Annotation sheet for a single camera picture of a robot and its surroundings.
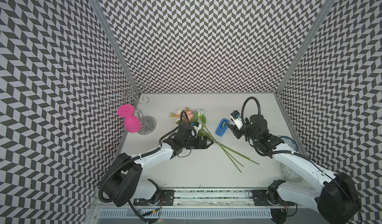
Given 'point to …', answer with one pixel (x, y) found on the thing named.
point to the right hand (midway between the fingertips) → (230, 123)
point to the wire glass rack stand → (128, 93)
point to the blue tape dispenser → (222, 127)
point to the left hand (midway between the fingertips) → (207, 144)
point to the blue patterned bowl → (290, 142)
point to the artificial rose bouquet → (196, 117)
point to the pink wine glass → (132, 122)
